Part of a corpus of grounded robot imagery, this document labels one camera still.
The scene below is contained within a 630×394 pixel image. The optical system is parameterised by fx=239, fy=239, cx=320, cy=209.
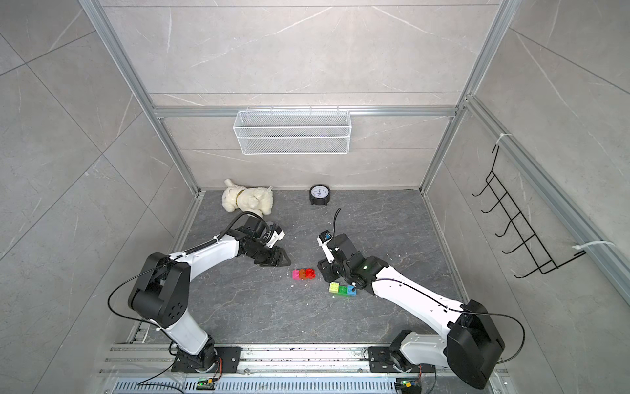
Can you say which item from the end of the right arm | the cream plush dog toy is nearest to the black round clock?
the cream plush dog toy

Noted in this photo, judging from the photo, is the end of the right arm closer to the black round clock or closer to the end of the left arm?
the end of the left arm

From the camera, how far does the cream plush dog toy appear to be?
1.06 m

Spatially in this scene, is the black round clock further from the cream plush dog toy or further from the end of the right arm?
the end of the right arm
